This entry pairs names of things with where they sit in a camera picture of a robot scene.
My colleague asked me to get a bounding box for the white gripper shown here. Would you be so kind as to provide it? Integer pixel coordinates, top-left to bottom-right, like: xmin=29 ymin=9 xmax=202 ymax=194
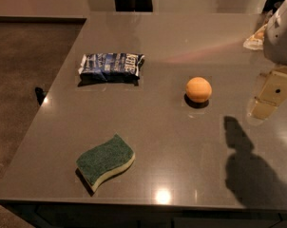
xmin=250 ymin=0 xmax=287 ymax=120

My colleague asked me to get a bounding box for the orange fruit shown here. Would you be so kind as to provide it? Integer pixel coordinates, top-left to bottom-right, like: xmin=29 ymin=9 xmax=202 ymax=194
xmin=185 ymin=77 xmax=212 ymax=103

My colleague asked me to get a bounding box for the green and yellow sponge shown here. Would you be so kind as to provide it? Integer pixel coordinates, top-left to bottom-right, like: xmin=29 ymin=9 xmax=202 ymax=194
xmin=76 ymin=135 xmax=135 ymax=192

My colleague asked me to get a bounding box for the crumpled snack wrapper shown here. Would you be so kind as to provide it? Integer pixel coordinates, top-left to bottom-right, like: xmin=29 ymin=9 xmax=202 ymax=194
xmin=243 ymin=25 xmax=267 ymax=50

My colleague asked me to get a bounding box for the blue chip bag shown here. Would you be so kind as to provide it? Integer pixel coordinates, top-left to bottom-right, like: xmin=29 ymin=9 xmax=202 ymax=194
xmin=78 ymin=53 xmax=144 ymax=82

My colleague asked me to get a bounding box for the small black object at edge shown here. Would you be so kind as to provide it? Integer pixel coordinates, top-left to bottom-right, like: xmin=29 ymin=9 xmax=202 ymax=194
xmin=35 ymin=87 xmax=47 ymax=105

